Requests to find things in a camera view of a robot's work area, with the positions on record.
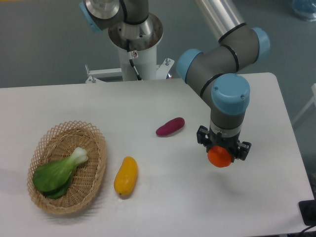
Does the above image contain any orange fruit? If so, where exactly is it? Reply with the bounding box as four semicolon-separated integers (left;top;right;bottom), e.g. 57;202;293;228
207;146;232;168

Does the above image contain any purple sweet potato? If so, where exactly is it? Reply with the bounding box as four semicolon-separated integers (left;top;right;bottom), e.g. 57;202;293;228
156;117;185;137

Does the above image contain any green bok choy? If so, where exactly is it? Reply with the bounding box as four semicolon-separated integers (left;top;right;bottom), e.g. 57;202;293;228
32;147;88;199

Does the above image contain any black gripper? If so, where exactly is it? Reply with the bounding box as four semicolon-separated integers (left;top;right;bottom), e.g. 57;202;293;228
197;125;252;162

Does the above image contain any black device at table edge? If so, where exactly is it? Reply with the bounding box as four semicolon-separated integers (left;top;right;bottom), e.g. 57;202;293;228
298;199;316;226

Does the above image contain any blue bag in corner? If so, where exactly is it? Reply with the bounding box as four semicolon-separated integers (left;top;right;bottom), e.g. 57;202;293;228
292;0;316;22

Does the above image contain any yellow mango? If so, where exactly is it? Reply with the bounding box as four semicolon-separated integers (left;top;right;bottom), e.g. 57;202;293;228
114;157;138;197

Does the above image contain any woven wicker basket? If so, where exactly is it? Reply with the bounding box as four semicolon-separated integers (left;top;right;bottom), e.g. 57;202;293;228
27;121;107;215

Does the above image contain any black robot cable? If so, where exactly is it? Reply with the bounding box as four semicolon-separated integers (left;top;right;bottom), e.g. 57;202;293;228
125;39;143;81

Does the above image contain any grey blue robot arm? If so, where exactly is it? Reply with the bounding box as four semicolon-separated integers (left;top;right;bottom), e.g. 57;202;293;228
79;0;270;167

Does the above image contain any white frame at right edge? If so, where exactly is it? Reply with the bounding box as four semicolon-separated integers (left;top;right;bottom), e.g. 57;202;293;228
291;83;316;127

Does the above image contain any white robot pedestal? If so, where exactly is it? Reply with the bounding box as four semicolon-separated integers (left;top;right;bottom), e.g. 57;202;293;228
85;13;175;83

